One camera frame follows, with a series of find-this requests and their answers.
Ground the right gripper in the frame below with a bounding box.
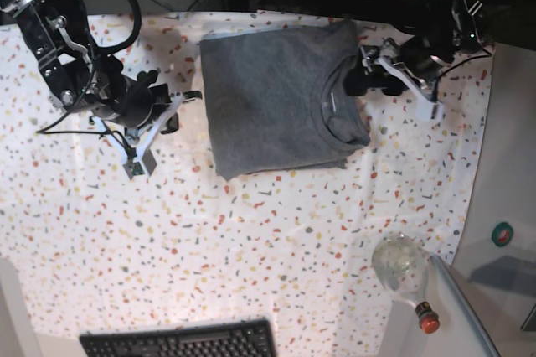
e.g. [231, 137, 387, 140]
[95, 70, 179, 134]

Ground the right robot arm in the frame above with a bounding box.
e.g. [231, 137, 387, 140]
[1, 0, 173, 129]

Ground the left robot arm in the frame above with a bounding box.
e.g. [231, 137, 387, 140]
[343, 0, 491, 103]

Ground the grey metal bar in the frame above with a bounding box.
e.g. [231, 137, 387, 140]
[423, 256, 499, 357]

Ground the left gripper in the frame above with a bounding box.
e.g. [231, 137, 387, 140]
[344, 36, 455, 96]

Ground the green tape roll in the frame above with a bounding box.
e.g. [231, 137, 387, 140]
[491, 222, 514, 247]

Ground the black keyboard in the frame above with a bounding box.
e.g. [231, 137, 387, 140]
[79, 319, 277, 357]

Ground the grey t-shirt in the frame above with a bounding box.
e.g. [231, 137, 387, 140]
[200, 21, 370, 180]

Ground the terrazzo patterned tablecloth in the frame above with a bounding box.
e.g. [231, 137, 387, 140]
[1, 25, 492, 356]

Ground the clear bottle with orange cap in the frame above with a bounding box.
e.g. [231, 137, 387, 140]
[371, 234, 441, 334]

